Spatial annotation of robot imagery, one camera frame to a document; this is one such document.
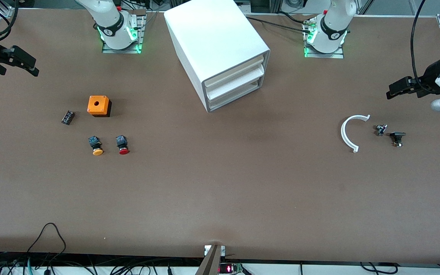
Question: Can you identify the white lowest cabinet drawer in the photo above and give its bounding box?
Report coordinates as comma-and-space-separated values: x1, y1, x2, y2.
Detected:
208, 79, 261, 110

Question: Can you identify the yellow push button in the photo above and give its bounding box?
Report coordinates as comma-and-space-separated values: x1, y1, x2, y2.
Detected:
88, 136, 104, 156

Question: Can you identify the red push button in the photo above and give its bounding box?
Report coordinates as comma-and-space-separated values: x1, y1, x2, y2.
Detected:
116, 135, 130, 155

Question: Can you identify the white highest cabinet drawer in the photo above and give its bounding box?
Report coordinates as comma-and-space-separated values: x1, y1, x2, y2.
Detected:
204, 55, 264, 88

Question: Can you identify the white drawer cabinet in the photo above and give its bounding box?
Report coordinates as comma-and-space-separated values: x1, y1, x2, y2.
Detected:
164, 0, 271, 113

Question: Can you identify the white curved plastic arc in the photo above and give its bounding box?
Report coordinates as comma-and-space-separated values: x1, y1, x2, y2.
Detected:
341, 115, 371, 153

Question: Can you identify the orange box with hole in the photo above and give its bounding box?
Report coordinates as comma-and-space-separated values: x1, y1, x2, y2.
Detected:
87, 95, 112, 117

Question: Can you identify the circuit board with red light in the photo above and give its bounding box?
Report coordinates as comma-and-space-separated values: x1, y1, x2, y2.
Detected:
218, 263, 244, 275

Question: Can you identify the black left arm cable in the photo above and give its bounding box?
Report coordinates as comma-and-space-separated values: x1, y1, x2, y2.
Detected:
411, 0, 430, 85

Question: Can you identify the small black switch part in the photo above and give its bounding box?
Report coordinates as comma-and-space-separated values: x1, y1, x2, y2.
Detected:
390, 132, 407, 148

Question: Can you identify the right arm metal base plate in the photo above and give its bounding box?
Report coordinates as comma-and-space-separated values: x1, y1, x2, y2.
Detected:
102, 10, 146, 54

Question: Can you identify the black cable on table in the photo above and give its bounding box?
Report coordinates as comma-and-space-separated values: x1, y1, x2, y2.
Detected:
245, 16, 312, 32

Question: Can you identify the thin black looped cable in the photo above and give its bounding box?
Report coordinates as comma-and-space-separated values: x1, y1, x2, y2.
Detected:
27, 223, 67, 265

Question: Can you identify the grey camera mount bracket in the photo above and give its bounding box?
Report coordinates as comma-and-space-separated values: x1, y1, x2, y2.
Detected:
195, 244, 226, 275

